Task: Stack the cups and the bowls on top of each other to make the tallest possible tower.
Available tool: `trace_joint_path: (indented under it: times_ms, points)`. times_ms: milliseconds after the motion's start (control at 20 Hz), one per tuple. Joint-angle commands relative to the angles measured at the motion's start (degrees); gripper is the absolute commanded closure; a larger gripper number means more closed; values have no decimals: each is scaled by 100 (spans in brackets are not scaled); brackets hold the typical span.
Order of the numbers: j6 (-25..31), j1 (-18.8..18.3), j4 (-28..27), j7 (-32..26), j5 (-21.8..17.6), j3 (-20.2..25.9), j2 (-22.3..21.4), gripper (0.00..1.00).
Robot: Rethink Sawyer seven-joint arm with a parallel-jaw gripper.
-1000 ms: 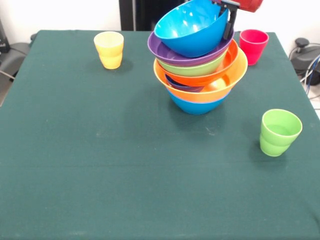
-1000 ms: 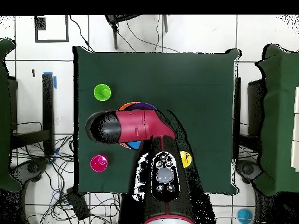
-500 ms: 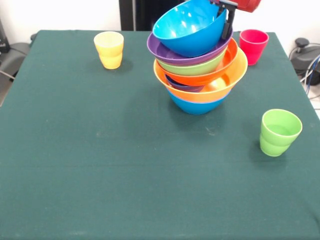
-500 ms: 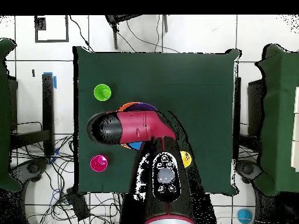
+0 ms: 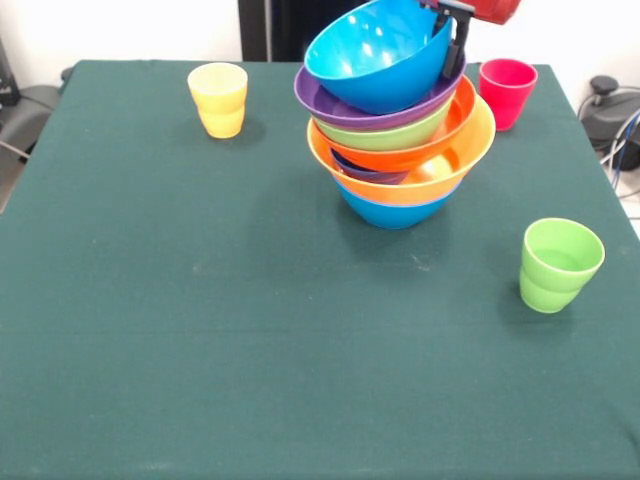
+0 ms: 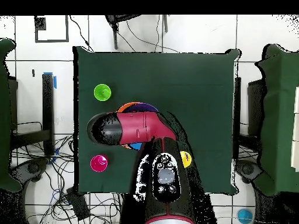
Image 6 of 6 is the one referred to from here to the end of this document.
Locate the green cup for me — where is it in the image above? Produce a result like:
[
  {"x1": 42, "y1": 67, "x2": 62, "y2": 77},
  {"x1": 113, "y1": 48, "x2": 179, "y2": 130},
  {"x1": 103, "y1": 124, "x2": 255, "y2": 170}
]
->
[{"x1": 93, "y1": 83, "x2": 112, "y2": 102}]

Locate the red cup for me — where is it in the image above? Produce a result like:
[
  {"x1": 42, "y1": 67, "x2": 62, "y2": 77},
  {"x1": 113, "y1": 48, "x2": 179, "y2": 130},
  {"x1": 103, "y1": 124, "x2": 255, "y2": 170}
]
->
[{"x1": 90, "y1": 154, "x2": 109, "y2": 173}]

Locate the yellow cup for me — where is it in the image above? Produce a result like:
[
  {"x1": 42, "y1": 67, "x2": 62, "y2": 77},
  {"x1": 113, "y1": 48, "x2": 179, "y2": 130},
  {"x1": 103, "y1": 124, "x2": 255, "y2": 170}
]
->
[{"x1": 180, "y1": 150, "x2": 193, "y2": 169}]

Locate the black table frame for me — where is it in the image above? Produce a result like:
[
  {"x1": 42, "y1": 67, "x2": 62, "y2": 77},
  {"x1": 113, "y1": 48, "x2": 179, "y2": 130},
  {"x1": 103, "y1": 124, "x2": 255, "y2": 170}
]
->
[
  {"x1": 233, "y1": 76, "x2": 265, "y2": 159},
  {"x1": 10, "y1": 73, "x2": 55, "y2": 156}
]

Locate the light blue bowl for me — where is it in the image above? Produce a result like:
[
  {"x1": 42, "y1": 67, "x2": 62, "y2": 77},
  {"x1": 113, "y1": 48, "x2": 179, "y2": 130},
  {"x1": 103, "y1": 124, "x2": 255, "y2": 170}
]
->
[{"x1": 128, "y1": 142, "x2": 144, "y2": 151}]

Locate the black floor cable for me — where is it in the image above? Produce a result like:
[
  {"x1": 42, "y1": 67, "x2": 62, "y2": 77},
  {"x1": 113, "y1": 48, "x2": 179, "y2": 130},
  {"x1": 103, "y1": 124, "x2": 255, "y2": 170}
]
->
[{"x1": 69, "y1": 15, "x2": 94, "y2": 53}]

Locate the large yellow-orange bowl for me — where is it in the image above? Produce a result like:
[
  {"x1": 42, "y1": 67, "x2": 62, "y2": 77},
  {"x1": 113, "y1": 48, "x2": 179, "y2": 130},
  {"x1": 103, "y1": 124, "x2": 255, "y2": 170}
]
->
[{"x1": 116, "y1": 101, "x2": 141, "y2": 150}]

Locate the dark green tablecloth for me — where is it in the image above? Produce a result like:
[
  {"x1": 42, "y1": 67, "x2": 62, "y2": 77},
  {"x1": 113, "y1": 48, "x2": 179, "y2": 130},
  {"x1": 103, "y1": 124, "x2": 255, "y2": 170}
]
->
[{"x1": 72, "y1": 45, "x2": 241, "y2": 195}]

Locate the tangle of cables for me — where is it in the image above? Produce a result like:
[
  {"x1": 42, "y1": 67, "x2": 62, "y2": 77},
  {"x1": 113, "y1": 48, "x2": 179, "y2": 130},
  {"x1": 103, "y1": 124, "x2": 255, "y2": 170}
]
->
[{"x1": 11, "y1": 134, "x2": 123, "y2": 224}]

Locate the green cloth side table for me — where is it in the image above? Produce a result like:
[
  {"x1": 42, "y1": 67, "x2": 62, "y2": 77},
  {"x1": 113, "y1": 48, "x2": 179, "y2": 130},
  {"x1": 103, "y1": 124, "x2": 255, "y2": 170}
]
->
[
  {"x1": 0, "y1": 38, "x2": 23, "y2": 193},
  {"x1": 253, "y1": 44, "x2": 299, "y2": 197}
]

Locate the black floor frame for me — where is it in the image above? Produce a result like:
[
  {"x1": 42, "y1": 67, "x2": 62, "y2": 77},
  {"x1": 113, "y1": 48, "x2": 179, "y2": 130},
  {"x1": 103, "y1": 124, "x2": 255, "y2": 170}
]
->
[{"x1": 34, "y1": 15, "x2": 69, "y2": 43}]

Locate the blue cup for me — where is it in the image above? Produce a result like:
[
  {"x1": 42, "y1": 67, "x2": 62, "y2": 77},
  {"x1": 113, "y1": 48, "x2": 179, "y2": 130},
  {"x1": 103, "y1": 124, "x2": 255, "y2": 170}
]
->
[{"x1": 237, "y1": 208, "x2": 253, "y2": 224}]

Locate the purple bowl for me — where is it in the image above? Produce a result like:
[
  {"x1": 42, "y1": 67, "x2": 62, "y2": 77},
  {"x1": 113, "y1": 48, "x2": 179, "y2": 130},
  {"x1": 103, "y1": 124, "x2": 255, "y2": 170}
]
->
[{"x1": 126, "y1": 102, "x2": 159, "y2": 114}]

